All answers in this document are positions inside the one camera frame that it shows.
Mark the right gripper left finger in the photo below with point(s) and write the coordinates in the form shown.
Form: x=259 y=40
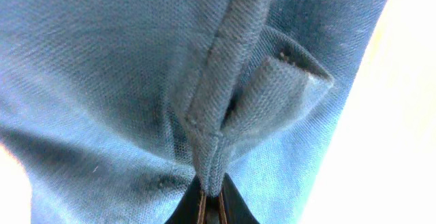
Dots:
x=192 y=206

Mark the blue polo shirt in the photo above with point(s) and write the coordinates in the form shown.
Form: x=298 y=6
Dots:
x=114 y=106

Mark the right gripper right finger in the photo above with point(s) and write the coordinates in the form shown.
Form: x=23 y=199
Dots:
x=231 y=206

